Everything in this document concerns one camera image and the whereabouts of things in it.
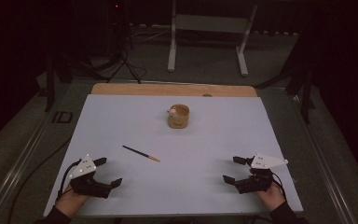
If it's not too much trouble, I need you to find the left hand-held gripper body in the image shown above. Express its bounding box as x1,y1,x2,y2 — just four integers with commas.
69,154,112,199

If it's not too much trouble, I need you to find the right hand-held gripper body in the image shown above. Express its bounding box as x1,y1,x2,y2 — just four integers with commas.
234,153,289,194

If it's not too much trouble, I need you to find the black pen with orange tip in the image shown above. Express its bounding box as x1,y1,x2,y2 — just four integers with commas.
122,145,161,163

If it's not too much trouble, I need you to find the round wooden cup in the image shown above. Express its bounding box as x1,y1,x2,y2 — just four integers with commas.
167,104,190,130

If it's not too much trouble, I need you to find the person's right hand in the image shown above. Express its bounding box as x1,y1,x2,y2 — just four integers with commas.
255,183,287,213

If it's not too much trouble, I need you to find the person's left hand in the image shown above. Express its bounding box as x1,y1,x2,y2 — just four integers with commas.
55,185,91,218

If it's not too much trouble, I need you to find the white table mat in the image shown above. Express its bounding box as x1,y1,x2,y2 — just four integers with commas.
43,93,304,217

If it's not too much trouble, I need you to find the black metal stand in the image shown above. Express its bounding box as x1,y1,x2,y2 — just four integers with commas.
300,69,312,125
44,55,57,113

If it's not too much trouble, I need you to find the black tripod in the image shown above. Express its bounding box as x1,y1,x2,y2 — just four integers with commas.
105,0,147,85

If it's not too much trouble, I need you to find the white metal stand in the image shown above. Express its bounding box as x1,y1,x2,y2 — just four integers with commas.
167,0,258,77

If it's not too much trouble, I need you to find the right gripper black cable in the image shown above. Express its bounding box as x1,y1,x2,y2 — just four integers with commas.
271,172,287,200

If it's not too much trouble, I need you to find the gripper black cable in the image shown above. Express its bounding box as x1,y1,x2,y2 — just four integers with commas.
59,159,84,200
271,172,287,200

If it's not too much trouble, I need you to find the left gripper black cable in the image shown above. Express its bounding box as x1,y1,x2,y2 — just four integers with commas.
59,159,84,200

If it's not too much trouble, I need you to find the black floor cable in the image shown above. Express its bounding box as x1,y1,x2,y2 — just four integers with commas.
7,136,73,224

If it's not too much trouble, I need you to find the metal floor rail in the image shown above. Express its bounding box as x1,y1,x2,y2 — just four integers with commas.
0,116,55,224
292,94,358,224

